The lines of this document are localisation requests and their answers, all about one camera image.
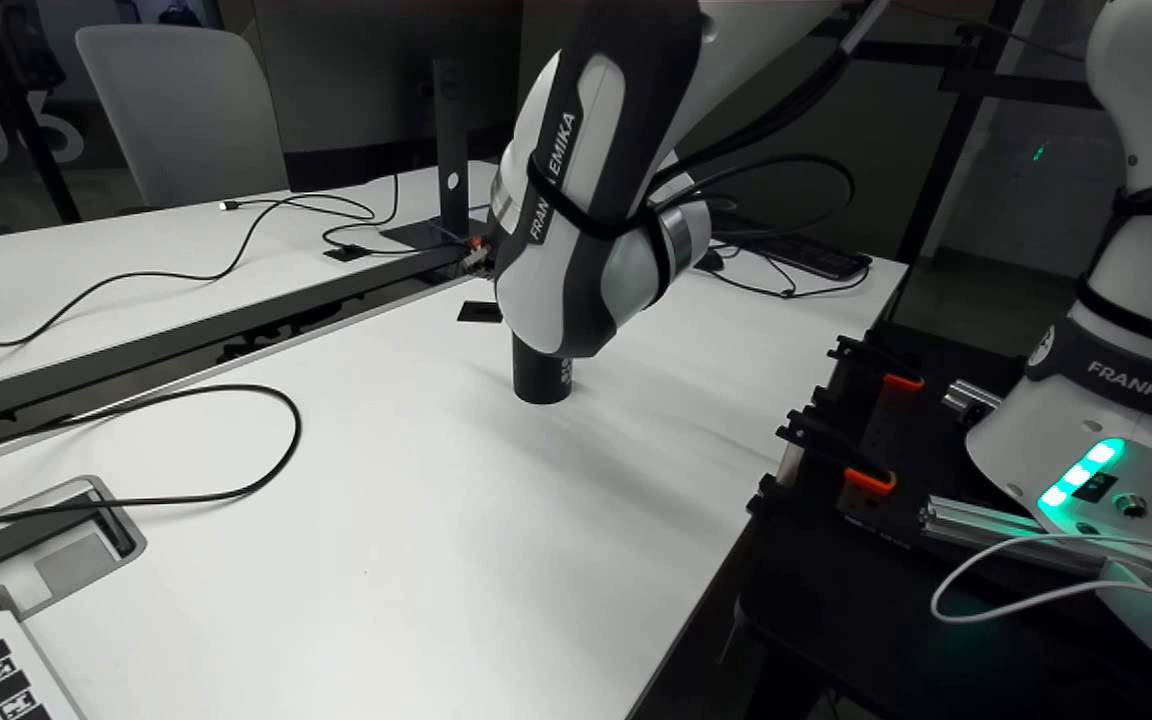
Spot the black cable loop on table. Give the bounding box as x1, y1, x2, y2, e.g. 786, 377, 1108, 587
0, 381, 309, 536

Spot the orange clamp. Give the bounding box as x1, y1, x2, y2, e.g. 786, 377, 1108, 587
875, 367, 934, 403
840, 465, 901, 505

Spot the grey office chair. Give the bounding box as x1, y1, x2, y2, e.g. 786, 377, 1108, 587
74, 21, 298, 213

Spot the black mug cup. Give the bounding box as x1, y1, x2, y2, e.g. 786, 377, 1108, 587
509, 337, 578, 407

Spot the white cable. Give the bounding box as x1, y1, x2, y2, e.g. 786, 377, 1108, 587
928, 531, 1152, 633

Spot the black keyboard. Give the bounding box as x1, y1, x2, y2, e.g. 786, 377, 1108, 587
712, 213, 875, 283

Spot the table cable outlet box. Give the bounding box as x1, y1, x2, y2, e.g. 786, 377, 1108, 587
0, 477, 154, 618

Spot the thin black desk cable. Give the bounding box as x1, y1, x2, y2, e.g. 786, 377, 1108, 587
0, 191, 399, 351

